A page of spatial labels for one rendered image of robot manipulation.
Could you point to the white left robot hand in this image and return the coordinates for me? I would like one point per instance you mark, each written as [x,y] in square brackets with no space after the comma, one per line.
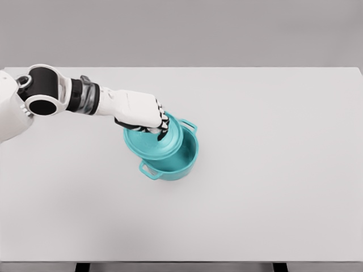
[136,107]

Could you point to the teal pot lid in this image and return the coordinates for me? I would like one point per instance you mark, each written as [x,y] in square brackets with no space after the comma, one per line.
[153,146]

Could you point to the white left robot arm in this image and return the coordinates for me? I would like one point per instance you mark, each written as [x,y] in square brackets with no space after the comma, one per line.
[45,90]

